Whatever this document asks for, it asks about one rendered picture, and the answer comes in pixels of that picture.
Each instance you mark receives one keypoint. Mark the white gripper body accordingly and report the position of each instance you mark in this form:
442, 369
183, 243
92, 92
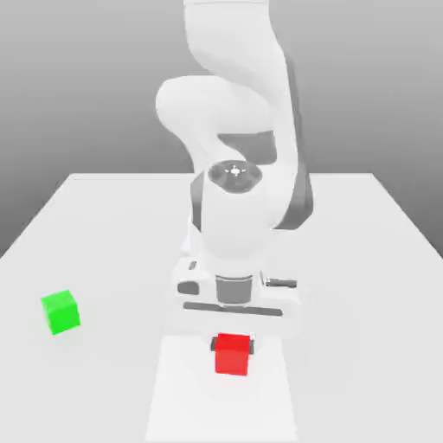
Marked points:
232, 320

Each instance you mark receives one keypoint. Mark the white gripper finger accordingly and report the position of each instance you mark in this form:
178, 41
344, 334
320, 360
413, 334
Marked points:
213, 343
251, 345

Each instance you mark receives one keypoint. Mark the small red cube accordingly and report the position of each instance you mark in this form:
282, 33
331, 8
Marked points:
231, 354

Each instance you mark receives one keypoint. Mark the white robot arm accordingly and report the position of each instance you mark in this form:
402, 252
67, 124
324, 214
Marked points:
238, 104

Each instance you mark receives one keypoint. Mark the small green cube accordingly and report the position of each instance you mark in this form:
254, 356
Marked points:
61, 312

